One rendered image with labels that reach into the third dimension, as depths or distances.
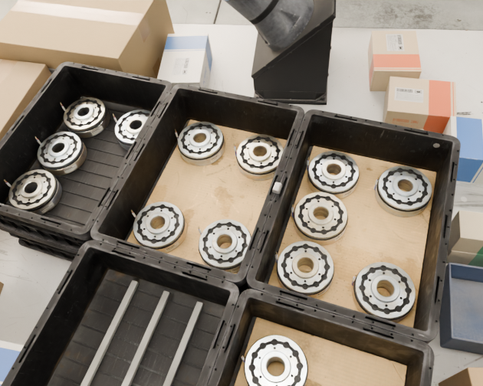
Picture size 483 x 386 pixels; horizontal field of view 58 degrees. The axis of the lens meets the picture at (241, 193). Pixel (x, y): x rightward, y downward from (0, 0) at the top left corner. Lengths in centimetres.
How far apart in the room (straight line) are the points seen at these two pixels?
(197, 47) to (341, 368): 92
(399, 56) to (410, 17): 146
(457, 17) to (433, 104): 164
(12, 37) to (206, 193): 72
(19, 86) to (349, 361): 101
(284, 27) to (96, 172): 55
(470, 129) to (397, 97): 19
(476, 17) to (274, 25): 186
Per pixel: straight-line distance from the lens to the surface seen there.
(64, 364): 88
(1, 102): 127
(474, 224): 96
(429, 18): 276
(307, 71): 117
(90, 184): 103
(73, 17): 136
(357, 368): 80
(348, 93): 128
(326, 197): 88
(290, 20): 111
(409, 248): 89
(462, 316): 101
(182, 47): 132
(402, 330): 72
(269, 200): 79
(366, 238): 88
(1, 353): 100
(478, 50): 149
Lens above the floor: 161
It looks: 58 degrees down
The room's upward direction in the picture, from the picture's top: 10 degrees counter-clockwise
